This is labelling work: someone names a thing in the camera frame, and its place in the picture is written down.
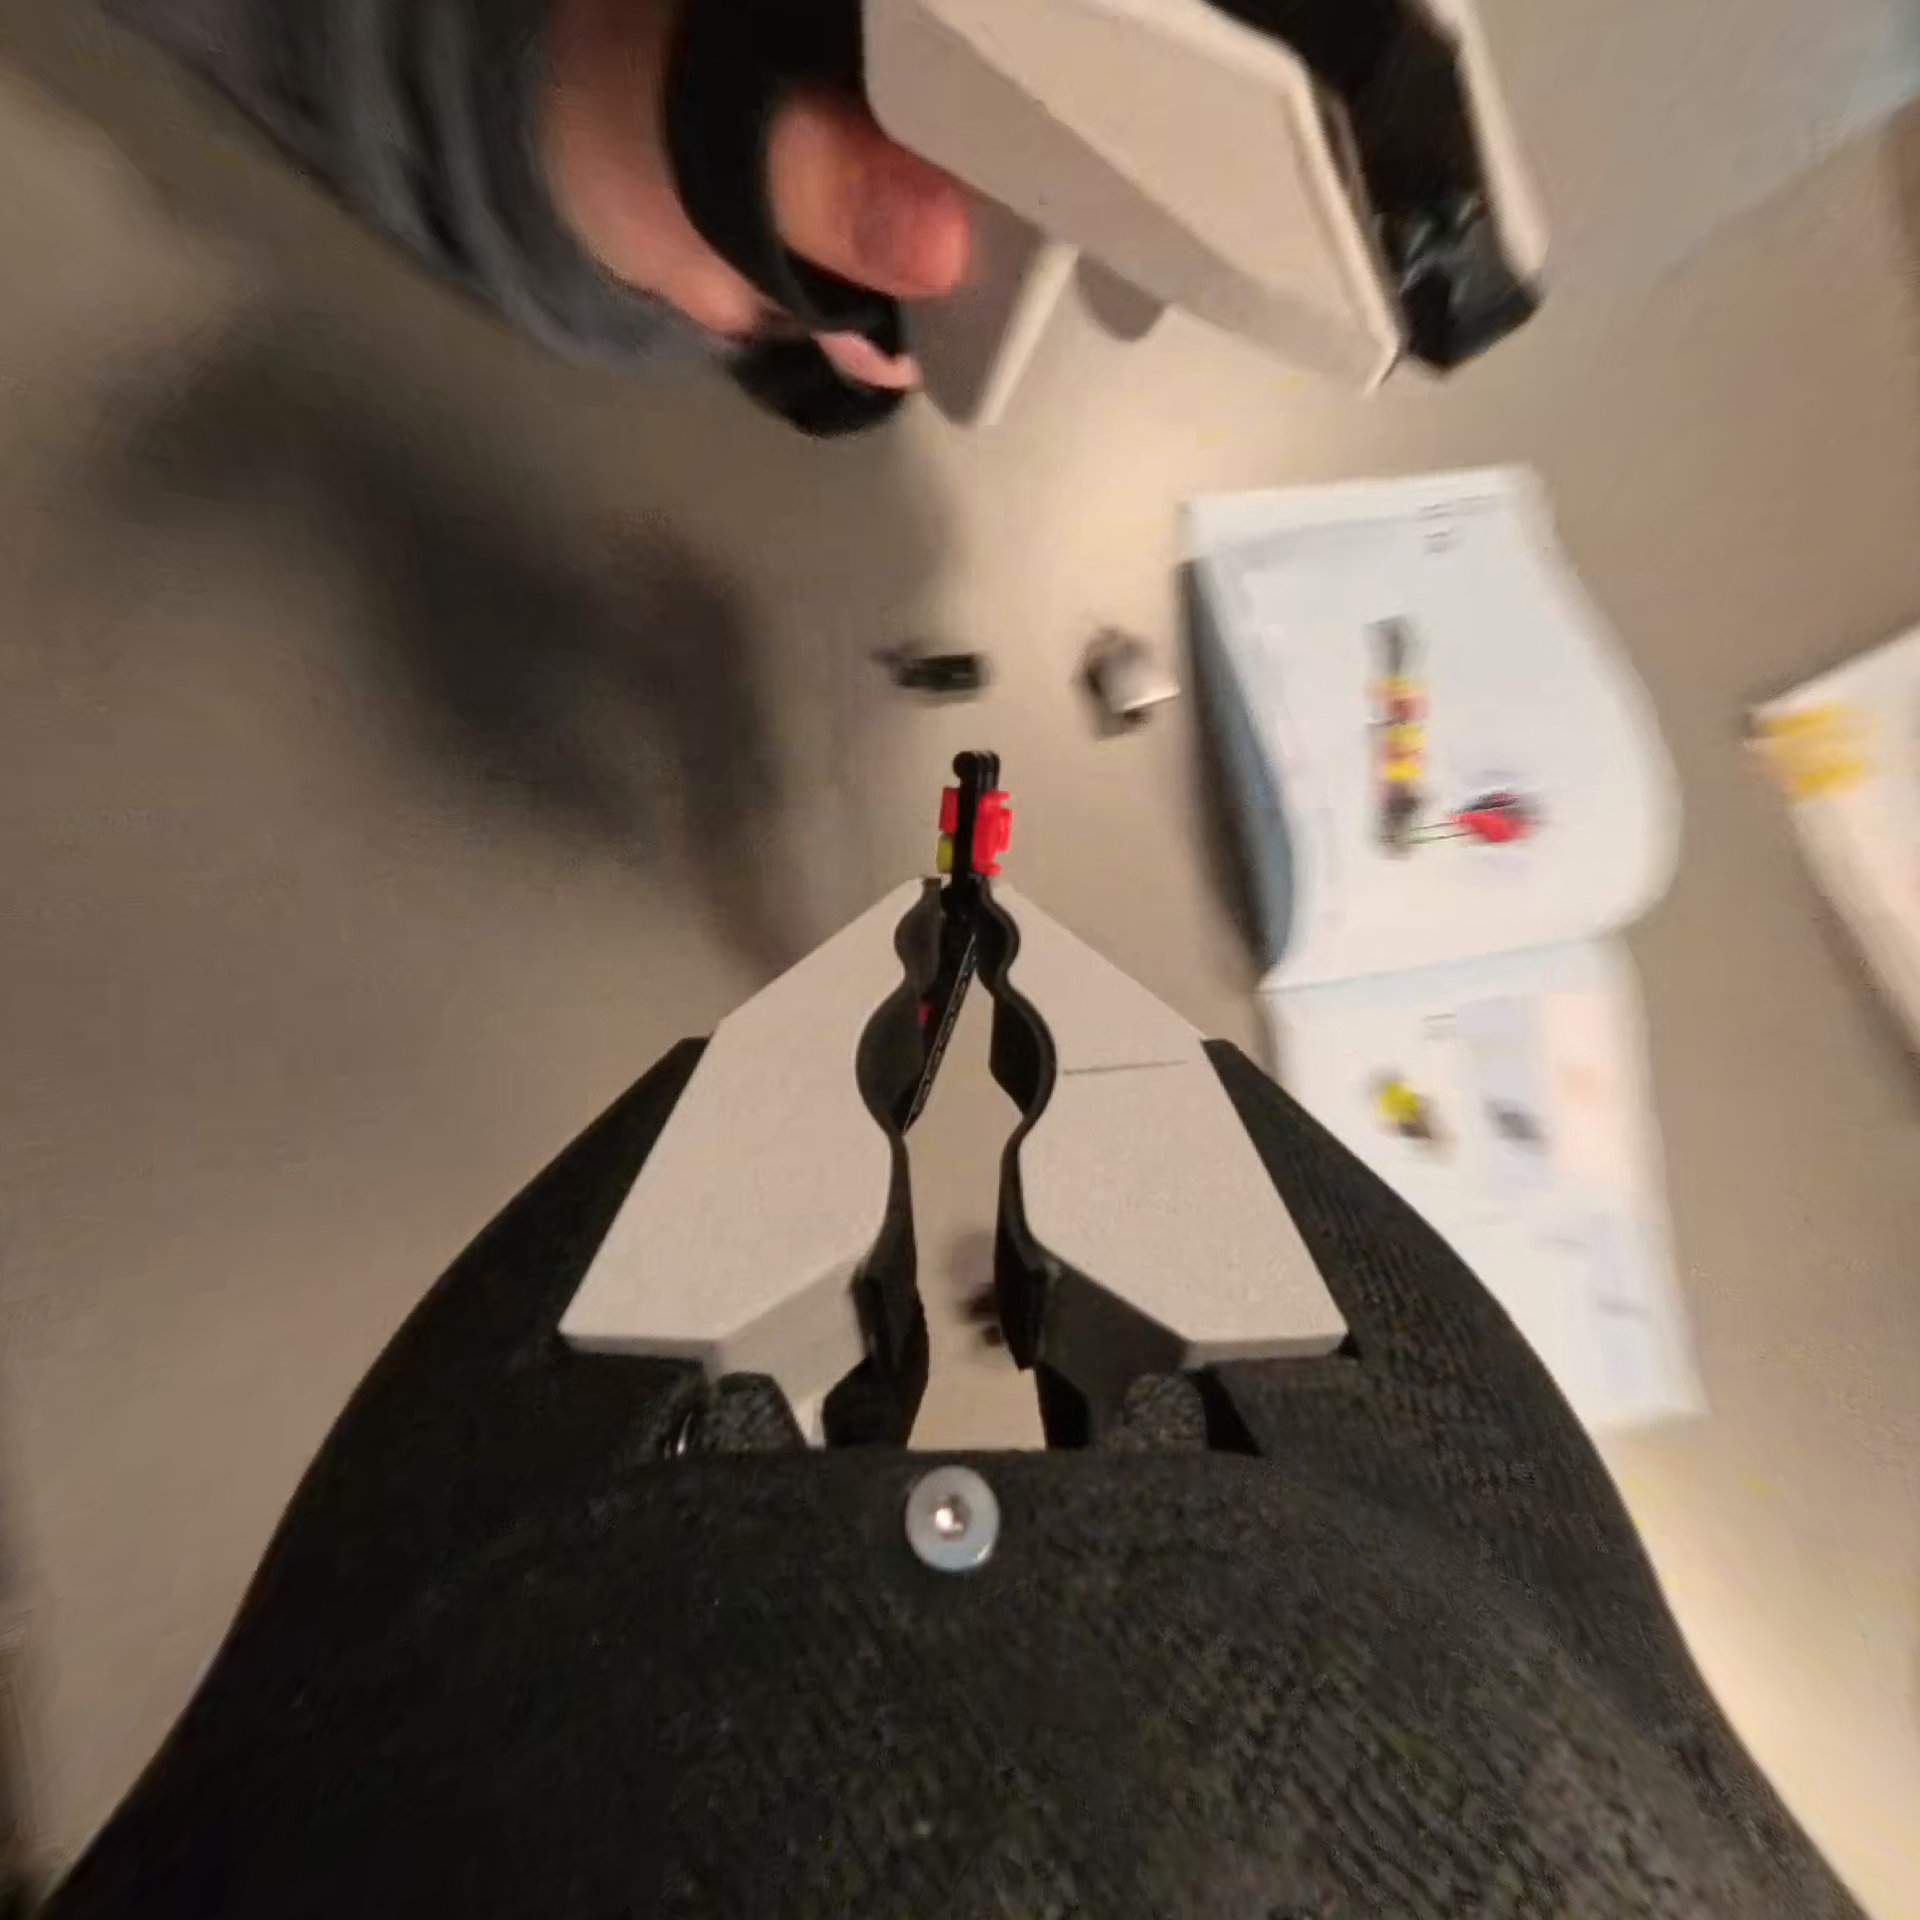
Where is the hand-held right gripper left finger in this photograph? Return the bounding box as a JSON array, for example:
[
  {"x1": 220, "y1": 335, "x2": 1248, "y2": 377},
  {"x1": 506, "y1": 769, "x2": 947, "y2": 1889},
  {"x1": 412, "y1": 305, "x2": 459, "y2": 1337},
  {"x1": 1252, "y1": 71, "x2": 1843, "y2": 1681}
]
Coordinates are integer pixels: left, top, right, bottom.
[{"x1": 557, "y1": 881, "x2": 951, "y2": 1449}]

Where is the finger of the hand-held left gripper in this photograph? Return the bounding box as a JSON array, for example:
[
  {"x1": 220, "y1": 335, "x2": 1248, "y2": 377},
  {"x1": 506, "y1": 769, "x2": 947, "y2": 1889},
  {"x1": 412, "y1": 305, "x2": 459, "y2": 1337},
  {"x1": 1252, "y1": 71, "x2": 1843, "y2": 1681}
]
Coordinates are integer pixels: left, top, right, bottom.
[
  {"x1": 1351, "y1": 0, "x2": 1549, "y2": 376},
  {"x1": 859, "y1": 0, "x2": 1413, "y2": 396}
]

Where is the small black object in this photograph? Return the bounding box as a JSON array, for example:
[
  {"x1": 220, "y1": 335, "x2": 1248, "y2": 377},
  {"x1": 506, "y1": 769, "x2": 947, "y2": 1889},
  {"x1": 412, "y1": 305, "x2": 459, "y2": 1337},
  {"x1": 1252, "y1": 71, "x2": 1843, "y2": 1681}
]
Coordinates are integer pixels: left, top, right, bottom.
[{"x1": 1077, "y1": 626, "x2": 1183, "y2": 740}]

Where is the closed booklet with colourful cover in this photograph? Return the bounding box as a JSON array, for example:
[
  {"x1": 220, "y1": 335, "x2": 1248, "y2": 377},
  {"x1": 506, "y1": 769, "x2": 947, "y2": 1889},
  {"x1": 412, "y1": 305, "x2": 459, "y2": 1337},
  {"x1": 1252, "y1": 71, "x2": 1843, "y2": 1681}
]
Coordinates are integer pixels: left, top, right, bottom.
[{"x1": 1744, "y1": 632, "x2": 1920, "y2": 1052}]

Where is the long black red yellow lego assembly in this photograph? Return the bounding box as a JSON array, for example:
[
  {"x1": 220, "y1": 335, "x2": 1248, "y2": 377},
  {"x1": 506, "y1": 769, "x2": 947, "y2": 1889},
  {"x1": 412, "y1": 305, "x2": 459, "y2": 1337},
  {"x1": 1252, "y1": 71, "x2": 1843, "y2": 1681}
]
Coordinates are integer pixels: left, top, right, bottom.
[{"x1": 895, "y1": 749, "x2": 1018, "y2": 1137}]

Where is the person's left hand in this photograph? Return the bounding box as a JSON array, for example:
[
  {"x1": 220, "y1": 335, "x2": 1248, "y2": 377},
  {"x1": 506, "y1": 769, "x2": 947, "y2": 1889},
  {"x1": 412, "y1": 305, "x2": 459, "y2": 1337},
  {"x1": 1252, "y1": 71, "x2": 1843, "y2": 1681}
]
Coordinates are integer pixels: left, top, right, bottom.
[{"x1": 547, "y1": 0, "x2": 980, "y2": 396}]

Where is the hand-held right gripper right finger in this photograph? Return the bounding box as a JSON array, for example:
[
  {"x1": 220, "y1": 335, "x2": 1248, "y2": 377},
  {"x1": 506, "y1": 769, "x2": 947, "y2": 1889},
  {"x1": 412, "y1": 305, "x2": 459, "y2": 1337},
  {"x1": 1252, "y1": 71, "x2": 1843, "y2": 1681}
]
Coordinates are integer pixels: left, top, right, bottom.
[{"x1": 975, "y1": 881, "x2": 1351, "y2": 1375}]

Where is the open instruction booklet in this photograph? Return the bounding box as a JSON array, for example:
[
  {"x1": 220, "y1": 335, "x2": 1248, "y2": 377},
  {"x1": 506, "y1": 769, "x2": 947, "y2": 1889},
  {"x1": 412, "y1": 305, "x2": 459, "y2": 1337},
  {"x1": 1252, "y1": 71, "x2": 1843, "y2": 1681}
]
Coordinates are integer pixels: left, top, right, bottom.
[{"x1": 1183, "y1": 465, "x2": 1711, "y2": 1432}]

